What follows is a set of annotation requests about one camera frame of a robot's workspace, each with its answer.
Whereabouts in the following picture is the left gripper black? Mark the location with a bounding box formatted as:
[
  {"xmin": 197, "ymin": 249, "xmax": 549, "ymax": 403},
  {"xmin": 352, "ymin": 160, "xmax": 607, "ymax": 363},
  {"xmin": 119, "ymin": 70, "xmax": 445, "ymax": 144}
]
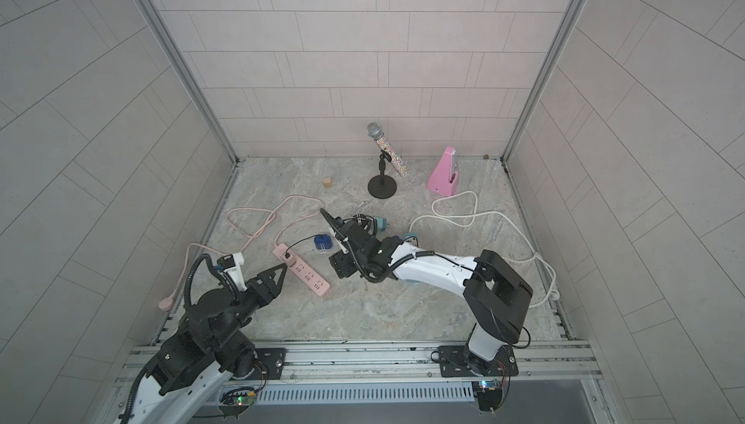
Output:
[{"xmin": 210, "ymin": 263, "xmax": 291, "ymax": 350}]

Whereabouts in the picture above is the blue electric shaver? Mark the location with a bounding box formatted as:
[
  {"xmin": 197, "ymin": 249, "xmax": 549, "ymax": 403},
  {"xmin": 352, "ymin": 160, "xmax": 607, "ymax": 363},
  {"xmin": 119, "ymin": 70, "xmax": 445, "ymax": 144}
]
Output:
[{"xmin": 314, "ymin": 234, "xmax": 334, "ymax": 251}]

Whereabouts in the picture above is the beige power adapter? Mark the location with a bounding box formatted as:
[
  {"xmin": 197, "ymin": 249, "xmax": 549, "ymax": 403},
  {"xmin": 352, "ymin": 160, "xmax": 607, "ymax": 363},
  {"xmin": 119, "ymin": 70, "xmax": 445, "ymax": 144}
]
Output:
[{"xmin": 282, "ymin": 251, "xmax": 296, "ymax": 266}]

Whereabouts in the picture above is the black charging cable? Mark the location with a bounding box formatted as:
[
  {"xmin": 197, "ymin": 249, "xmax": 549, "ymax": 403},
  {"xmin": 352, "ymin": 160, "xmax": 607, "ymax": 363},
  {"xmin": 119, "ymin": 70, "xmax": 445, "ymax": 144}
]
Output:
[{"xmin": 284, "ymin": 234, "xmax": 318, "ymax": 259}]

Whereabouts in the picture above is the teal power adapter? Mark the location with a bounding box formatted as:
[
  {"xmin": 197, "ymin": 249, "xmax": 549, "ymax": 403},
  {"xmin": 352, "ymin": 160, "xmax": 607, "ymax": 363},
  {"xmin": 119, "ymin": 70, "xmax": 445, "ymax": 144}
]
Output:
[{"xmin": 374, "ymin": 216, "xmax": 387, "ymax": 232}]

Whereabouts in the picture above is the pink power strip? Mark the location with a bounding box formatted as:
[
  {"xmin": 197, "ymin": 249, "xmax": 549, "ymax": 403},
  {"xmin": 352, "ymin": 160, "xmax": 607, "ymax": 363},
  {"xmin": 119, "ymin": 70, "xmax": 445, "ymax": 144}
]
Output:
[{"xmin": 273, "ymin": 244, "xmax": 331, "ymax": 297}]

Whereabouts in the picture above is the black electric shaver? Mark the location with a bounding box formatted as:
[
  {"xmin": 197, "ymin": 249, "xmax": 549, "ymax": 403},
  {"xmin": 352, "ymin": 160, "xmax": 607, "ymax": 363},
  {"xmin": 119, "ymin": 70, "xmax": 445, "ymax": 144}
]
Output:
[{"xmin": 354, "ymin": 214, "xmax": 376, "ymax": 229}]

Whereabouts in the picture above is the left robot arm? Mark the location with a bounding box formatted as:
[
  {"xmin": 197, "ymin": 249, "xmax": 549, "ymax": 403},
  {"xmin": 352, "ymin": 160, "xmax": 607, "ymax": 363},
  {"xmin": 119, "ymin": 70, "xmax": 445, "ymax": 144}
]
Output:
[{"xmin": 116, "ymin": 253, "xmax": 288, "ymax": 423}]

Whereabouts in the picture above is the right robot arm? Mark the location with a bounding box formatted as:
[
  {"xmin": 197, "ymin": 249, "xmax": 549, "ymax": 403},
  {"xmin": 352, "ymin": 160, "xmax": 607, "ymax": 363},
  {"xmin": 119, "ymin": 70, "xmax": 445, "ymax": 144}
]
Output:
[{"xmin": 319, "ymin": 209, "xmax": 534, "ymax": 379}]

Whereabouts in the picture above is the black microphone stand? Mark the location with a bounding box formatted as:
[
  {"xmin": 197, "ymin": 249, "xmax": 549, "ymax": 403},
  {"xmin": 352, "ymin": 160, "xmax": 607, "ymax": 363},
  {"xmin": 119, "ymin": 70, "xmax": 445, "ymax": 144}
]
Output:
[{"xmin": 368, "ymin": 152, "xmax": 397, "ymax": 200}]

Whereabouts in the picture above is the glitter microphone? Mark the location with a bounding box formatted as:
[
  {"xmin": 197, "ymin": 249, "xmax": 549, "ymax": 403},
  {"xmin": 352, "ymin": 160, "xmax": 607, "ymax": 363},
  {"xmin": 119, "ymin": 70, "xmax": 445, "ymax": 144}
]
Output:
[{"xmin": 367, "ymin": 123, "xmax": 409, "ymax": 178}]

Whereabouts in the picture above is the pink metronome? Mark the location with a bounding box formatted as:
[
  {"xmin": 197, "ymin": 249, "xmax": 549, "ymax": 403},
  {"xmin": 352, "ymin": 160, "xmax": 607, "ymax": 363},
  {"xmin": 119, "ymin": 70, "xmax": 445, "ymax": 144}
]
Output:
[{"xmin": 427, "ymin": 147, "xmax": 459, "ymax": 197}]

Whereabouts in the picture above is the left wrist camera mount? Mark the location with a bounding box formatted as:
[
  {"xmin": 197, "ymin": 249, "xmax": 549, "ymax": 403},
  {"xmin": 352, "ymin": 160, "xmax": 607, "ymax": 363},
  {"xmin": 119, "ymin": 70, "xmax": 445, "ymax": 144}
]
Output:
[{"xmin": 217, "ymin": 253, "xmax": 246, "ymax": 292}]

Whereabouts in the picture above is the white power strip cord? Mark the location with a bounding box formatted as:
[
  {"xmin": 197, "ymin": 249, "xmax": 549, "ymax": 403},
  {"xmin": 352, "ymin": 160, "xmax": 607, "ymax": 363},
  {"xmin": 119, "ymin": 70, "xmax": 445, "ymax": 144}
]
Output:
[{"xmin": 408, "ymin": 189, "xmax": 560, "ymax": 309}]

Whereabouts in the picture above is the pink power strip cord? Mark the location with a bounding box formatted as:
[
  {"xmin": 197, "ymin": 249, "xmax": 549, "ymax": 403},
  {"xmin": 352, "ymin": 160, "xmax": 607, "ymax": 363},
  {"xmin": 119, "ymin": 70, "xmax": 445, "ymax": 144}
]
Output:
[{"xmin": 157, "ymin": 193, "xmax": 326, "ymax": 313}]

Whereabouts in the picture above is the left corner aluminium post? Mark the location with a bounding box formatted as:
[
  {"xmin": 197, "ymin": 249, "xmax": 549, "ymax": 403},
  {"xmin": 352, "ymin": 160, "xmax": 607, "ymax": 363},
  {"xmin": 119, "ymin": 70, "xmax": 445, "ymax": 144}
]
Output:
[{"xmin": 133, "ymin": 0, "xmax": 240, "ymax": 165}]

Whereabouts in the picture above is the corner aluminium post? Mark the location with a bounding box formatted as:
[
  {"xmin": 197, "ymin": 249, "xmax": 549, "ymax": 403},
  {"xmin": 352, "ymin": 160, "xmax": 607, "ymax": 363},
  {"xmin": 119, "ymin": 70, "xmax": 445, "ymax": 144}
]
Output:
[
  {"xmin": 133, "ymin": 0, "xmax": 240, "ymax": 165},
  {"xmin": 501, "ymin": 0, "xmax": 587, "ymax": 174}
]

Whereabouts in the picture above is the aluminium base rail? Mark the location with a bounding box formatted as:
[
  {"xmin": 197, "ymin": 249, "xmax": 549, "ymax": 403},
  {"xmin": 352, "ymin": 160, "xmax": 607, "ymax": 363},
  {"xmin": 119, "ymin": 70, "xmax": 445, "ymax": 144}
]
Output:
[{"xmin": 113, "ymin": 339, "xmax": 603, "ymax": 389}]

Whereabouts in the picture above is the right corner aluminium post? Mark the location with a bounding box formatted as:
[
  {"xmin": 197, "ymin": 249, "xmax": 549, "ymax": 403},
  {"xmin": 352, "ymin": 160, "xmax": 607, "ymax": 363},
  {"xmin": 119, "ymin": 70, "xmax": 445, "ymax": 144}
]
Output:
[{"xmin": 501, "ymin": 0, "xmax": 587, "ymax": 174}]

